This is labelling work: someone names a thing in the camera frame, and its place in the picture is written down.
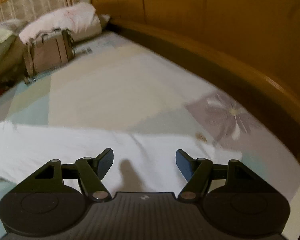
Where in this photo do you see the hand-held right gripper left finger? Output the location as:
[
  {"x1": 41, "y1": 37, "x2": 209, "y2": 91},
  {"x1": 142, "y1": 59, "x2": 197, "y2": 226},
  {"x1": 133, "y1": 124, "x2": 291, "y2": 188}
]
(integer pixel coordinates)
[{"x1": 27, "y1": 148, "x2": 114, "y2": 202}]

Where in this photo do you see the patterned orange curtain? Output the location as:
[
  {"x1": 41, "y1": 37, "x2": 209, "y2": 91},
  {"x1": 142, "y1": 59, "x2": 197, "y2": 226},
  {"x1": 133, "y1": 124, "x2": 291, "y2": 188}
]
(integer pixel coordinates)
[{"x1": 0, "y1": 0, "x2": 79, "y2": 27}]

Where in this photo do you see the pink handbag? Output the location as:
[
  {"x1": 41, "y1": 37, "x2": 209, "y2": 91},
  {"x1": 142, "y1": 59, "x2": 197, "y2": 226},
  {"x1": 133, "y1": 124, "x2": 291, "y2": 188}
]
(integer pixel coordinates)
[{"x1": 22, "y1": 29, "x2": 77, "y2": 85}]

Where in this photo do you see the cream green pillow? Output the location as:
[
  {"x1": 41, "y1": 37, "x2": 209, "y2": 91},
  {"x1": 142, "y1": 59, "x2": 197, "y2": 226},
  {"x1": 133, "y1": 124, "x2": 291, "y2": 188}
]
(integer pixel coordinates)
[{"x1": 0, "y1": 39, "x2": 25, "y2": 85}]

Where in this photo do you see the pink floral quilt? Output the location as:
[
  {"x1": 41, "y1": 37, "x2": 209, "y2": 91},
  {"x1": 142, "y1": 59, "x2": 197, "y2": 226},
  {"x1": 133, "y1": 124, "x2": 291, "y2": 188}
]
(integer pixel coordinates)
[{"x1": 19, "y1": 2, "x2": 110, "y2": 43}]

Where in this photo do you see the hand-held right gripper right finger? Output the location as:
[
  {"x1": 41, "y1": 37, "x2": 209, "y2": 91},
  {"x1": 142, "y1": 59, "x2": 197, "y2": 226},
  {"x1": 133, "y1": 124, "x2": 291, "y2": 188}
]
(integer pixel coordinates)
[{"x1": 175, "y1": 149, "x2": 265, "y2": 202}]

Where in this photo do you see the wooden headboard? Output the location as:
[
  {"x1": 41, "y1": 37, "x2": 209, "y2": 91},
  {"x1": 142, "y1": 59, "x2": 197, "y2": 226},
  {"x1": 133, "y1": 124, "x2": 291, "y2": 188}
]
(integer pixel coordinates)
[{"x1": 91, "y1": 0, "x2": 300, "y2": 165}]

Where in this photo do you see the white printed shirt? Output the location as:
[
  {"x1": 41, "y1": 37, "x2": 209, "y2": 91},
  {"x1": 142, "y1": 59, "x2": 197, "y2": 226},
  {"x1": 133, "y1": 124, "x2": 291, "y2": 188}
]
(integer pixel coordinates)
[{"x1": 0, "y1": 121, "x2": 243, "y2": 198}]

